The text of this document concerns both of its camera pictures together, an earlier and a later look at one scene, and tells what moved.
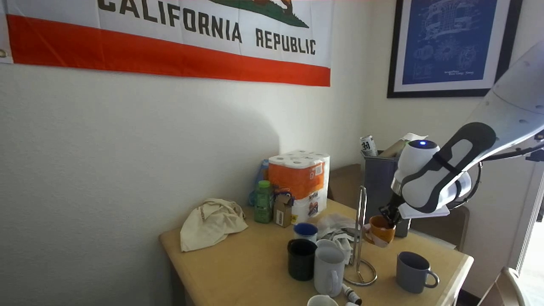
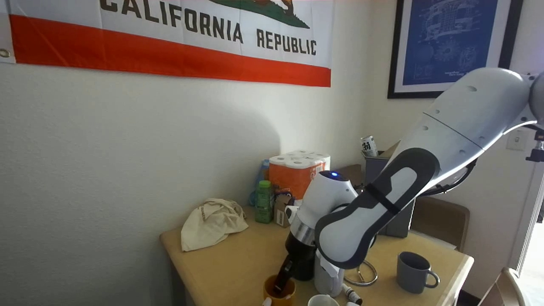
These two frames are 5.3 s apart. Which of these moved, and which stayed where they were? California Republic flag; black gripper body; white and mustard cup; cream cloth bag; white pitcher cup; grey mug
Moved: white and mustard cup; black gripper body
Stayed: grey mug; white pitcher cup; cream cloth bag; California Republic flag
